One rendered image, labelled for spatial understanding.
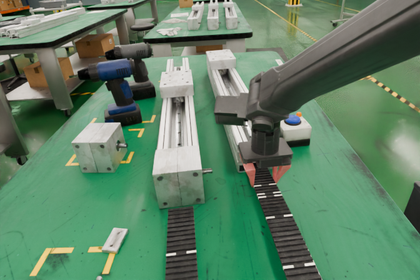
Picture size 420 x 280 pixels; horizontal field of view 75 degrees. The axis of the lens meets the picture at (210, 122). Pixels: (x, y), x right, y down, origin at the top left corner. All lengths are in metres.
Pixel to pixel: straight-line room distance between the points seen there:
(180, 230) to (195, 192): 0.10
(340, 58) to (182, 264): 0.38
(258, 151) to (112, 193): 0.36
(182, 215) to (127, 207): 0.15
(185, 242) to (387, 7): 0.44
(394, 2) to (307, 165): 0.52
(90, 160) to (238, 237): 0.42
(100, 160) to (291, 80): 0.54
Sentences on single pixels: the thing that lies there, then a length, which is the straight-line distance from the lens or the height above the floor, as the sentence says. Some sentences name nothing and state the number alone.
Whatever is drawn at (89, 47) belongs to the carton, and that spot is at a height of 0.37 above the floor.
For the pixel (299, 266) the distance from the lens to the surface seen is 0.50.
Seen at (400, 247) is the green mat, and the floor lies 0.78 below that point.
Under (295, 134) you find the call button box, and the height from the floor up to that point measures 0.82.
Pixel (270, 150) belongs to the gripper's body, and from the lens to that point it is 0.56.
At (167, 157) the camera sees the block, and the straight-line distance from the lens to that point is 0.61.
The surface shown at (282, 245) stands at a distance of 0.52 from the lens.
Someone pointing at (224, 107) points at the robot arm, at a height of 1.00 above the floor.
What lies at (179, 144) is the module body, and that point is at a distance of 0.72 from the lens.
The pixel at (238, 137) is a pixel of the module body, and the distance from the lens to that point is 0.67.
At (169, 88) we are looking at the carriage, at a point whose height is 0.90.
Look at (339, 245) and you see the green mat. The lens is 0.59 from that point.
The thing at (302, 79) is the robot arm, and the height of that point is 1.10.
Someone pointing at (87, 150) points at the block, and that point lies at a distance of 0.75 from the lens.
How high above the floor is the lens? 1.22
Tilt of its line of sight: 29 degrees down
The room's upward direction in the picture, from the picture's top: 4 degrees counter-clockwise
